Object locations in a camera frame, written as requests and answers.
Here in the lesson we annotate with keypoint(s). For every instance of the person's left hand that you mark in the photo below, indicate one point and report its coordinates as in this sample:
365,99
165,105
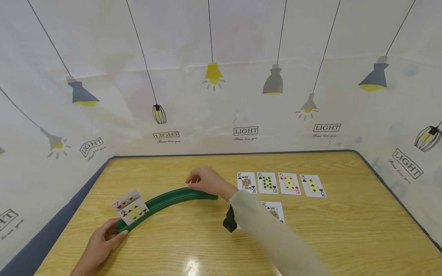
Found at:
102,243

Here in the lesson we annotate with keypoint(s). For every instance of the person's right hand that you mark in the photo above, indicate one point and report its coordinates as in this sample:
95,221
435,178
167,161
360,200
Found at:
210,182

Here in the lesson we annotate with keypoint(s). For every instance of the person's left thumb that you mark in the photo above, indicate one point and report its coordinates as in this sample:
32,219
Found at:
119,236

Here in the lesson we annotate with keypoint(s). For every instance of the person's left fingers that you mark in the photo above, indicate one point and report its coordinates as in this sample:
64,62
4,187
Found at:
109,224

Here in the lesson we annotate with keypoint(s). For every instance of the person's right fingers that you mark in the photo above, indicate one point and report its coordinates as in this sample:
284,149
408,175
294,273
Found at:
195,178

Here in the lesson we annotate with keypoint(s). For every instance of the green curved card holder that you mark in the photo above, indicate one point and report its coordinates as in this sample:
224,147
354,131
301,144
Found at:
162,201

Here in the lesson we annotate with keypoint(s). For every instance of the person's left forearm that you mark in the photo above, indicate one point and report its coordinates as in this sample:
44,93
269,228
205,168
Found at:
86,266

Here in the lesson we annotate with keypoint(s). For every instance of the person's right forearm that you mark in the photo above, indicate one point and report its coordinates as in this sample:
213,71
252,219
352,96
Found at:
272,237

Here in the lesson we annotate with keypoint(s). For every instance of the four black clubs playing card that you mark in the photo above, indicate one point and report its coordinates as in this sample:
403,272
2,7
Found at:
135,211

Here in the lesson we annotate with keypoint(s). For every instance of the red hearts playing card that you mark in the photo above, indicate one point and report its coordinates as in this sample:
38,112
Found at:
125,199

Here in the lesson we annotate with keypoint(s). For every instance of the clubs face playing card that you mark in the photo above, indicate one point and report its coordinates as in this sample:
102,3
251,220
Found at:
247,181

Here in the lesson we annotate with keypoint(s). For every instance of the black wrist band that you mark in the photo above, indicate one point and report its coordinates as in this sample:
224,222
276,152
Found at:
230,220

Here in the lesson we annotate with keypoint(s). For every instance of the black spades playing card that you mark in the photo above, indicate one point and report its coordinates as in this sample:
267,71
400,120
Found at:
267,183

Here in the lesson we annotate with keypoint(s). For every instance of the spades face playing card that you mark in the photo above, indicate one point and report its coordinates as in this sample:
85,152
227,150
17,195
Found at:
274,211

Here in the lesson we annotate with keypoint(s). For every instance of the red diamonds playing card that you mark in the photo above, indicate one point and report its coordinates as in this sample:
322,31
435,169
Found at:
289,183

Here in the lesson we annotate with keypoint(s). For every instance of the three black clubs playing card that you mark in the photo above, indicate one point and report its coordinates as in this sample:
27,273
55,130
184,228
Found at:
313,186

